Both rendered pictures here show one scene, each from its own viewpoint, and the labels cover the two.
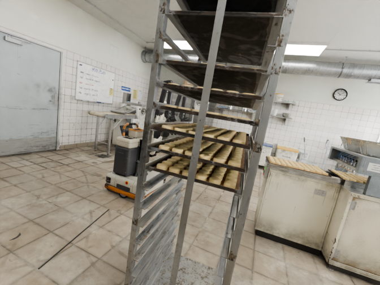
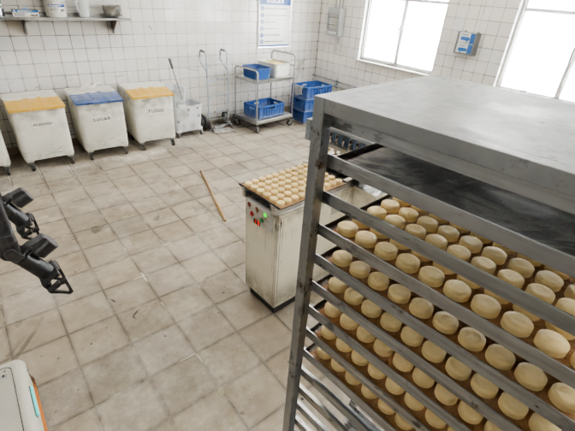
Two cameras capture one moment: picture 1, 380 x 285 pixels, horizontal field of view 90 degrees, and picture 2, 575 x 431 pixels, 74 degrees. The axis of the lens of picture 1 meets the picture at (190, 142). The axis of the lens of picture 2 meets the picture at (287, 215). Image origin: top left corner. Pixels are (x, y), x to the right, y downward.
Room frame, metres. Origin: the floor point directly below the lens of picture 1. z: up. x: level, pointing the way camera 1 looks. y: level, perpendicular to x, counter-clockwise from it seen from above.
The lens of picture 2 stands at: (1.06, 0.73, 2.00)
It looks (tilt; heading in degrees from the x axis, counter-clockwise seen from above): 31 degrees down; 299
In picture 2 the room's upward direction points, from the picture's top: 4 degrees clockwise
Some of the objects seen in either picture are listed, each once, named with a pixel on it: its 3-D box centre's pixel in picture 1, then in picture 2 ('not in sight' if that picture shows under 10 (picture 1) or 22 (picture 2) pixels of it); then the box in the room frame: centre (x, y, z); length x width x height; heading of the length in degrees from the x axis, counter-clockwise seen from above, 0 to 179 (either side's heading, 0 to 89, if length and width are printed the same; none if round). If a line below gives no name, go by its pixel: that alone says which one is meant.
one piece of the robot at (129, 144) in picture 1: (135, 152); not in sight; (2.71, 0.77, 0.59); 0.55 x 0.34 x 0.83; 160
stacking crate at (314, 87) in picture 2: not in sight; (311, 90); (4.16, -5.29, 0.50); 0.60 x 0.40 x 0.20; 72
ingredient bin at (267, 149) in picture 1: (260, 154); (98, 121); (5.52, -2.12, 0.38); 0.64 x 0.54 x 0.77; 159
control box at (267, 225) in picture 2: (266, 169); (258, 215); (2.22, -0.96, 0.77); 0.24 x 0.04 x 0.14; 163
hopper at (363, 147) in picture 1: (365, 147); not in sight; (1.96, -1.79, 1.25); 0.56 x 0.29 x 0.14; 163
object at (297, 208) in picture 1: (292, 203); (298, 237); (2.11, -1.30, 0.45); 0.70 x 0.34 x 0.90; 73
